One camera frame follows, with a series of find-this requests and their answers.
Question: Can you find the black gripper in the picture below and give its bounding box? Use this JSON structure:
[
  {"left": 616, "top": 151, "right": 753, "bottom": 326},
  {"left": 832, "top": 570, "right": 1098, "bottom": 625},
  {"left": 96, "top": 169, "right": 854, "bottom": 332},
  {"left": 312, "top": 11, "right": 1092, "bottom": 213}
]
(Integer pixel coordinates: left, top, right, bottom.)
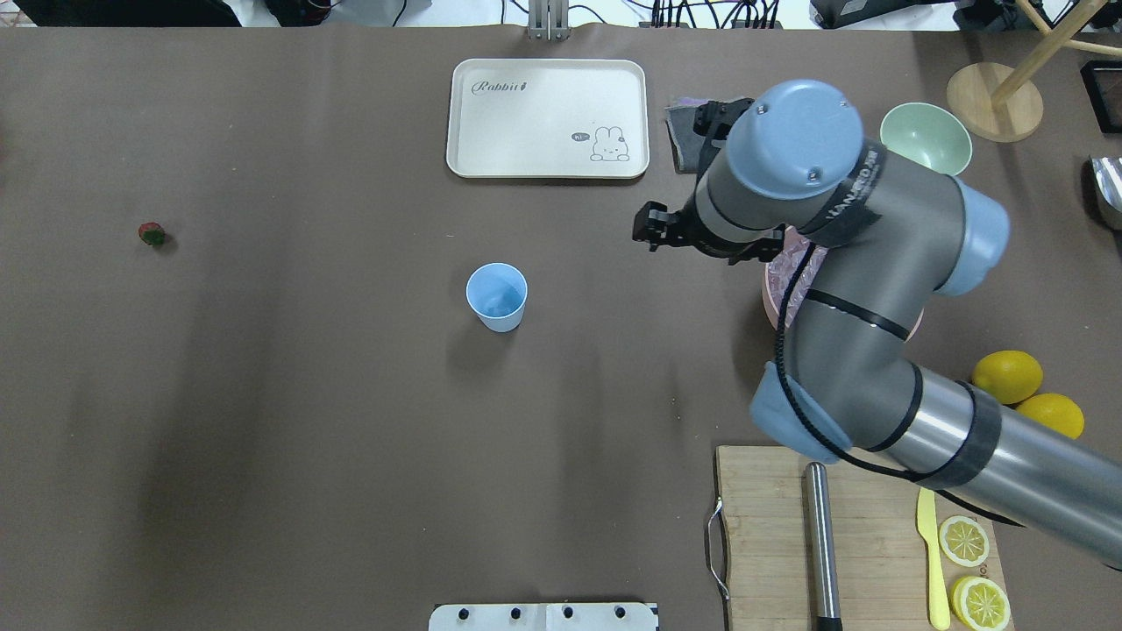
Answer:
[{"left": 632, "top": 201, "right": 785, "bottom": 266}]

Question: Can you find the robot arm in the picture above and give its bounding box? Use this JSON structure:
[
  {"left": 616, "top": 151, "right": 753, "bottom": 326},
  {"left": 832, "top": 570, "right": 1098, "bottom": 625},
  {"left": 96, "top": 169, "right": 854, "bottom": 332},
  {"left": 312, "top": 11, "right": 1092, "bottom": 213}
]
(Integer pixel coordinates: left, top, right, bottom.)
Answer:
[{"left": 632, "top": 79, "right": 1121, "bottom": 570}]

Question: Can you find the pile of ice cubes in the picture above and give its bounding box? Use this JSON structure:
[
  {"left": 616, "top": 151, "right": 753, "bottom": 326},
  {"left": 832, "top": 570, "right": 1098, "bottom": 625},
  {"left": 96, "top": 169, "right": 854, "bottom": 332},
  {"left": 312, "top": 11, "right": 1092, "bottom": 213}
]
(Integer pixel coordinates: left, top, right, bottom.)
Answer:
[{"left": 770, "top": 230, "right": 829, "bottom": 330}]

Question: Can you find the blue plastic cup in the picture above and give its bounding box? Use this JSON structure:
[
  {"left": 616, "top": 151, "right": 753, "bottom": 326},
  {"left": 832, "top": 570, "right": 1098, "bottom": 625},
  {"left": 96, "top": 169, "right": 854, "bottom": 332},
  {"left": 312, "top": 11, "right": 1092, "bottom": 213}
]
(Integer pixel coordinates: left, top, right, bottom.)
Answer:
[{"left": 465, "top": 262, "right": 528, "bottom": 333}]

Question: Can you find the wooden cup stand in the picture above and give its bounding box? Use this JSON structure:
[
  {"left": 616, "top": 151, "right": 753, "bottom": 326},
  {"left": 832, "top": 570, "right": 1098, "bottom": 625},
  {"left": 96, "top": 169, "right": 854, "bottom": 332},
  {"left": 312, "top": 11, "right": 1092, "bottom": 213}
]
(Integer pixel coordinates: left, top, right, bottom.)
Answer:
[{"left": 946, "top": 1, "right": 1121, "bottom": 143}]

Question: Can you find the grey folded cloth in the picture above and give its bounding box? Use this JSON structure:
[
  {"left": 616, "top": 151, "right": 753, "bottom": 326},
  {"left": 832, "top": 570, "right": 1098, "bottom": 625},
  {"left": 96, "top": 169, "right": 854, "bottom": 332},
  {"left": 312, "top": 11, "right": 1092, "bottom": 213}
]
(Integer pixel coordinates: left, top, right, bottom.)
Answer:
[{"left": 665, "top": 97, "right": 709, "bottom": 174}]

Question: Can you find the cream rabbit tray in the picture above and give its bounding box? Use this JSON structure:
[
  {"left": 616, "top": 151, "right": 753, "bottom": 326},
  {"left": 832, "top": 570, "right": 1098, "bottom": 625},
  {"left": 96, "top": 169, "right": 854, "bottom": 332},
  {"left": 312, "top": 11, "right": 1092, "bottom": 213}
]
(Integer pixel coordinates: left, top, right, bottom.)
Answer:
[{"left": 445, "top": 60, "right": 650, "bottom": 180}]

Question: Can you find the green bowl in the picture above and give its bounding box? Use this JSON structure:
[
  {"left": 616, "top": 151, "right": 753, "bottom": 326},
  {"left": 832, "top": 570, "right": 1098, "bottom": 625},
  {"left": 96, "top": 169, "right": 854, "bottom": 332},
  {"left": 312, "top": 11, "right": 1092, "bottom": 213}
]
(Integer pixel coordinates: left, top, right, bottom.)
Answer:
[{"left": 880, "top": 103, "right": 973, "bottom": 176}]

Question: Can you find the whole yellow lemon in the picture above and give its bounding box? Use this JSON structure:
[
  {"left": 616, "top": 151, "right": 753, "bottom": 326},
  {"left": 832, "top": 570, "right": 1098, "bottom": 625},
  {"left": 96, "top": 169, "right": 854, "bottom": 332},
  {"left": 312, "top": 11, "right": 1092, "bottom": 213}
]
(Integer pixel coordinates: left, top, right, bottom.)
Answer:
[
  {"left": 1014, "top": 393, "right": 1085, "bottom": 439},
  {"left": 969, "top": 349, "right": 1043, "bottom": 405}
]

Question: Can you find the yellow plastic knife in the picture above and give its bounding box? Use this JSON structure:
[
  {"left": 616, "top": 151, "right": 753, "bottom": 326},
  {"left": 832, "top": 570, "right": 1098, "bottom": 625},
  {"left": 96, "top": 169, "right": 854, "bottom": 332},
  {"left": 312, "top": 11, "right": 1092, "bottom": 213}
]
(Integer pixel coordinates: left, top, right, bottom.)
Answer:
[{"left": 916, "top": 487, "right": 951, "bottom": 630}]

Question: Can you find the wooden cutting board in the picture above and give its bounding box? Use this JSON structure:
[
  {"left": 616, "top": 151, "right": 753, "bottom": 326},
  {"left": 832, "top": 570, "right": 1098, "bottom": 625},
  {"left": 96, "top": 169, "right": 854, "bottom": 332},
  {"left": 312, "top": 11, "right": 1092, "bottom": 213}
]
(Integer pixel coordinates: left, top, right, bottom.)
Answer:
[{"left": 707, "top": 445, "right": 1017, "bottom": 631}]

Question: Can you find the lemon half slice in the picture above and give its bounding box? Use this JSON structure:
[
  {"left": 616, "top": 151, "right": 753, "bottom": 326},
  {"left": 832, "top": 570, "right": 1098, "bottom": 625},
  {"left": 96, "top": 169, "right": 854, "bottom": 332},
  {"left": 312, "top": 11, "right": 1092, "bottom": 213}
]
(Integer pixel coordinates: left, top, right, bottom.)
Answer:
[
  {"left": 950, "top": 578, "right": 1012, "bottom": 630},
  {"left": 937, "top": 515, "right": 992, "bottom": 568}
]

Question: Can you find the red strawberry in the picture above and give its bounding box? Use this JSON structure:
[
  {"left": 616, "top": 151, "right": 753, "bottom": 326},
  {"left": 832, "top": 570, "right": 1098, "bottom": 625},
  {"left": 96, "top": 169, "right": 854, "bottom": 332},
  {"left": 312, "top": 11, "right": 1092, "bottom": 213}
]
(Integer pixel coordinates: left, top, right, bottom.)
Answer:
[{"left": 137, "top": 221, "right": 168, "bottom": 248}]

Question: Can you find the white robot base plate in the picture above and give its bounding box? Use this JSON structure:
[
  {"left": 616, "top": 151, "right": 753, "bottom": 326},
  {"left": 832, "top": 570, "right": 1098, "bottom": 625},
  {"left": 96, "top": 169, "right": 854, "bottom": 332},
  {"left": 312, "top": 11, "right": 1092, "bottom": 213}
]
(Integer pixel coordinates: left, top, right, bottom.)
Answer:
[{"left": 427, "top": 600, "right": 661, "bottom": 630}]

